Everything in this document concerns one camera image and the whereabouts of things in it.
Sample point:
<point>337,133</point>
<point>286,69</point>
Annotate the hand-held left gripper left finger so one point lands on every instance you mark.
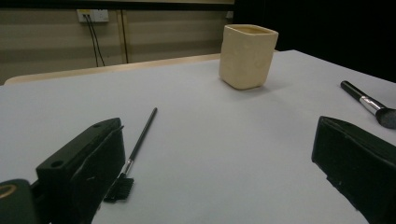
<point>77,174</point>

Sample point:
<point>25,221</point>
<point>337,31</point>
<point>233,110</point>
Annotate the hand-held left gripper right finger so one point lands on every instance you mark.
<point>361,168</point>

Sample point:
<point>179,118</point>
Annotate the thin black comb brush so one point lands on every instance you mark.
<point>141,140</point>

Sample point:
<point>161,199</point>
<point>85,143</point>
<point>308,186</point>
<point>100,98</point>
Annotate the white table mat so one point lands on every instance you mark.
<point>218,140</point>

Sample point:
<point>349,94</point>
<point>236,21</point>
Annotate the black powder brush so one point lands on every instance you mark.
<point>369,103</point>

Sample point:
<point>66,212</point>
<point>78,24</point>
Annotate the white wall outlet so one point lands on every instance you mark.
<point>98,15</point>

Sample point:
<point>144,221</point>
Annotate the cream square cup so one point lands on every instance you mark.
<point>246,59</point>

